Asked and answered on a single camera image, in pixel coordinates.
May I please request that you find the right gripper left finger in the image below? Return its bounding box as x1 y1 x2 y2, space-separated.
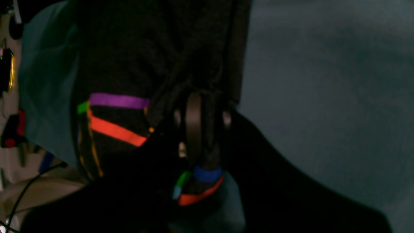
19 92 202 233

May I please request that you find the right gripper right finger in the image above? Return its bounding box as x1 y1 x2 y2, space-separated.
227 110 392 233

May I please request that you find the black T-shirt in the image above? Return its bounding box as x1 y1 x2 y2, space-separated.
71 0 252 206

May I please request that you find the blue clamp top right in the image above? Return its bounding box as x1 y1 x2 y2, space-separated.
38 151 55 173

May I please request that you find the blue table cloth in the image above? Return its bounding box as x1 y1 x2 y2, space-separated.
37 0 413 233

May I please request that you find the orange black clamp top right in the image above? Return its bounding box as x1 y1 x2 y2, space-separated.
1 109 27 148

